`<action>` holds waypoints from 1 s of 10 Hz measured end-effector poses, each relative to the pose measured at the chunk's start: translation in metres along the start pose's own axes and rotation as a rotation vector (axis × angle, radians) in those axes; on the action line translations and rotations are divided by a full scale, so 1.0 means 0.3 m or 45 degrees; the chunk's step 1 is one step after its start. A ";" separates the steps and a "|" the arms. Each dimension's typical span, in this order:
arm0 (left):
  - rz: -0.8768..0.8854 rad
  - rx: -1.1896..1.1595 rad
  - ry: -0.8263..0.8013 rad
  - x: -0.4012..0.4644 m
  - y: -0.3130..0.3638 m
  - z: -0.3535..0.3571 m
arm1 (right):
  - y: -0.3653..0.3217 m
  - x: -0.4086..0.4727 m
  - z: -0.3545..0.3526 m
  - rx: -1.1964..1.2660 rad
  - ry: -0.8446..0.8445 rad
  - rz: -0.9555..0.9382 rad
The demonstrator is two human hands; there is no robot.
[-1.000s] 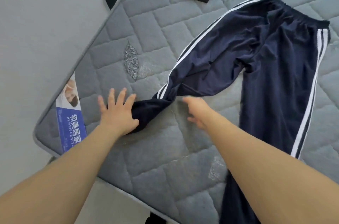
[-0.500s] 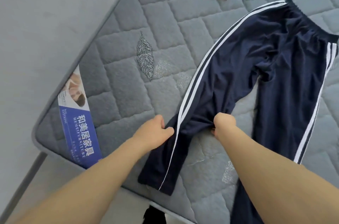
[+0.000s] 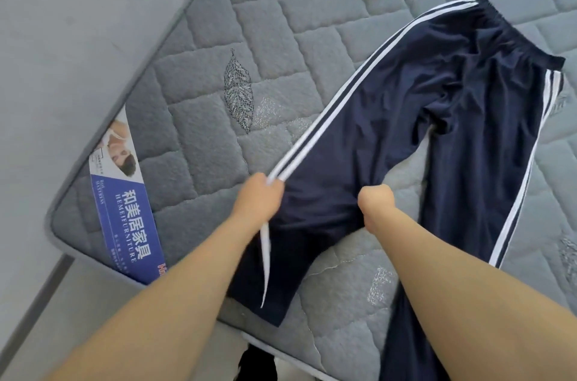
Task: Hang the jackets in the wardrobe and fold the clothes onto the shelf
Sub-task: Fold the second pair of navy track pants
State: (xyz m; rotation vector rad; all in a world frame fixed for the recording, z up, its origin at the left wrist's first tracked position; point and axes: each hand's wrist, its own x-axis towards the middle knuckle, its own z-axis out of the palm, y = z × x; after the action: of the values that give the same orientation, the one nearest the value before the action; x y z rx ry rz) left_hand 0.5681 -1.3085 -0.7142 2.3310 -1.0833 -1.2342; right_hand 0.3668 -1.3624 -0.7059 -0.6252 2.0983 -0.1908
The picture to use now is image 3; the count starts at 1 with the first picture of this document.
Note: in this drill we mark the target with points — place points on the person's right hand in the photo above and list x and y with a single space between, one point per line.
377 205

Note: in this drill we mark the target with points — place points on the person's left hand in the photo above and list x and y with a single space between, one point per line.
257 200

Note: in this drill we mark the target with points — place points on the matte navy track pants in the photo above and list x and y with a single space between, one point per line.
451 97

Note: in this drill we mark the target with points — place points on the person's right forearm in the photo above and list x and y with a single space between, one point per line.
478 313

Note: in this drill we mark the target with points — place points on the person's left forearm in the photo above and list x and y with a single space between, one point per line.
162 313

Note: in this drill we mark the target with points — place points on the grey quilted mattress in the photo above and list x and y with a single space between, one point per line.
252 34

